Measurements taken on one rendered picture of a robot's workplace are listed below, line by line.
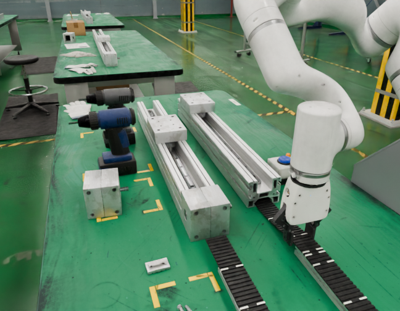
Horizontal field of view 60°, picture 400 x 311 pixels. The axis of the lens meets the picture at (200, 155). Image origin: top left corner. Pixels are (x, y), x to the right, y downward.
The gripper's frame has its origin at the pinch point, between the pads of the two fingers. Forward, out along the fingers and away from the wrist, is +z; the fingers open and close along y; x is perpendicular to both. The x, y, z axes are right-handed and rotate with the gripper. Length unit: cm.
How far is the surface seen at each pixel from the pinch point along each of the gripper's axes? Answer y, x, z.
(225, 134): 2, 54, -3
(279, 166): 9.7, 27.5, -2.1
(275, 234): -2.9, 5.7, 3.8
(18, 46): -180, 758, 65
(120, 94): -33, 71, -16
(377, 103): 254, 236, 67
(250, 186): -3.9, 19.3, -2.6
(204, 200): -19.6, 12.1, -5.7
